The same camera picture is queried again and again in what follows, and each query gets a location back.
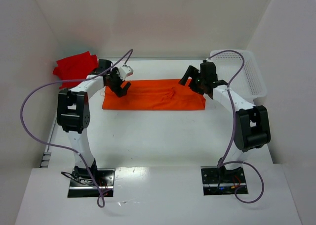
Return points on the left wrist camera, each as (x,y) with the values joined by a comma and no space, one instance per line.
(125,71)

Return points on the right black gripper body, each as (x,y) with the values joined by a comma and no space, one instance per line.
(195,79)

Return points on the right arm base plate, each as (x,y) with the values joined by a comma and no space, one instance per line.
(220,181)

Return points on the folded red t shirt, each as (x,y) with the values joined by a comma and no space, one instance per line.
(76,66)

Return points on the white plastic basket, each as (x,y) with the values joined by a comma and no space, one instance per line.
(249,83)

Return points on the orange t shirt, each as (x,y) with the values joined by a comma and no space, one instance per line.
(155,95)

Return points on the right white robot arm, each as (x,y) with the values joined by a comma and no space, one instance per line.
(251,129)

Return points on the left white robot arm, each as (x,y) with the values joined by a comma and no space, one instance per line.
(73,114)

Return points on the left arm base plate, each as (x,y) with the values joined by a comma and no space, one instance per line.
(83,186)

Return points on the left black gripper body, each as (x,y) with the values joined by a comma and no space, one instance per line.
(115,81)

